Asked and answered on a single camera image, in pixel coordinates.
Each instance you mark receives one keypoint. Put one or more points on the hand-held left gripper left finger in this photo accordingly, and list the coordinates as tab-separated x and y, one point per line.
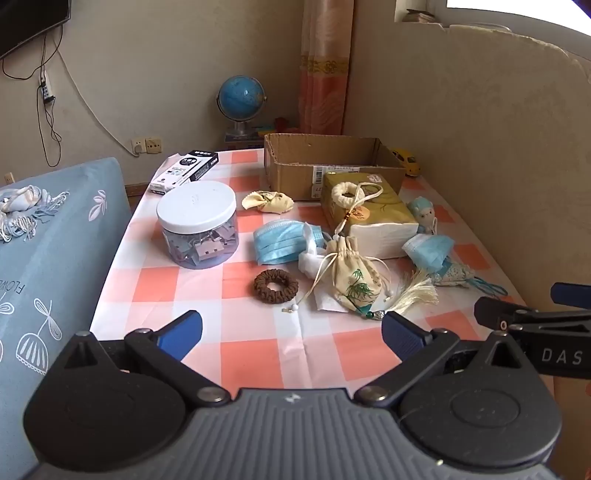
182	334

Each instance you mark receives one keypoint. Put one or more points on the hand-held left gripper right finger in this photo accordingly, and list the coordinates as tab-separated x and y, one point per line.
399	339

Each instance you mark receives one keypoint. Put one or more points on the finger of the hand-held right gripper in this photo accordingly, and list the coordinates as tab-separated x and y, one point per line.
572	293
494	311

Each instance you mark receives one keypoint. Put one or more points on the blue patterned sachet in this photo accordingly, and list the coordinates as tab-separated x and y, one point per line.
450	274

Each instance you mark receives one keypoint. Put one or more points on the blue face mask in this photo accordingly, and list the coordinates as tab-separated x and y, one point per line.
429	251
277	242

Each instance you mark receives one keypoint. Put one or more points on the brown scrunchie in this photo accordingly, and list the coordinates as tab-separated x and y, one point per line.
261	286

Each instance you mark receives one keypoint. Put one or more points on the blue plush toy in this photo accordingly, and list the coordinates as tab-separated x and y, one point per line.
422	214

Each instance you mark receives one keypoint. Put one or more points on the cream knitted scrunchie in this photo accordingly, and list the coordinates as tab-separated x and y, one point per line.
339	196

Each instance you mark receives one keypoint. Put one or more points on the cream cloth bow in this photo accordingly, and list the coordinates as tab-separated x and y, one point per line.
270	203

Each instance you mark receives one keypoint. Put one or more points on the cardboard box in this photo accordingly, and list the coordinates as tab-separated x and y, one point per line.
295	175

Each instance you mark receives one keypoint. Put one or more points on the orange checkered tablecloth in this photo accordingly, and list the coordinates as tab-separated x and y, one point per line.
152	286

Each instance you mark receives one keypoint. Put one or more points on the gold tissue pack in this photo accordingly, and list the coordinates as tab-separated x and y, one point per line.
383	217

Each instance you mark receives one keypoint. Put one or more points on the clear jar with white lid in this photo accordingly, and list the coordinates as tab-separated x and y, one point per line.
196	207

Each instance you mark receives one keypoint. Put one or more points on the blue floral bed cover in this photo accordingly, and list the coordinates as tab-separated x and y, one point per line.
69	258

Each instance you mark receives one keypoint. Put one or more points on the black and white pen box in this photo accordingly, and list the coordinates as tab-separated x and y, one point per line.
184	171

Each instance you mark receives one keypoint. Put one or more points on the yellow toy car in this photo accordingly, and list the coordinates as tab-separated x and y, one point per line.
406	161

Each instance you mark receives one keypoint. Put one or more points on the blue and white fringed scarf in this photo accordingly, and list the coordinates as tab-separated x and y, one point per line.
21	203

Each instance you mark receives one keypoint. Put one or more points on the blue globe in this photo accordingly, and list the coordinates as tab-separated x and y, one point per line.
242	94

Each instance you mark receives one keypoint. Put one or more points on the white power strip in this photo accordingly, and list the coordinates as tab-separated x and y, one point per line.
45	90

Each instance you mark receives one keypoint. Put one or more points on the pink patterned curtain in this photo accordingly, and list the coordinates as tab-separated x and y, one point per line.
323	69

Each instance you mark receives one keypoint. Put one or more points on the window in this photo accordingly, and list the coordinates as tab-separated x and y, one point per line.
508	9

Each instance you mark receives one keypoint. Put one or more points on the stack of books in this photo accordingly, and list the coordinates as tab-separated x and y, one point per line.
422	17

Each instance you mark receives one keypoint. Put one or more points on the black television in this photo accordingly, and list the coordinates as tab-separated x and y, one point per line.
27	23

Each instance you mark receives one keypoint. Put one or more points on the beige wall socket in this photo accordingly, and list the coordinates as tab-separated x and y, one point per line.
153	145

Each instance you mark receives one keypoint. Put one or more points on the white wall socket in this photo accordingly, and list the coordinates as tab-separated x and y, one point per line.
138	146

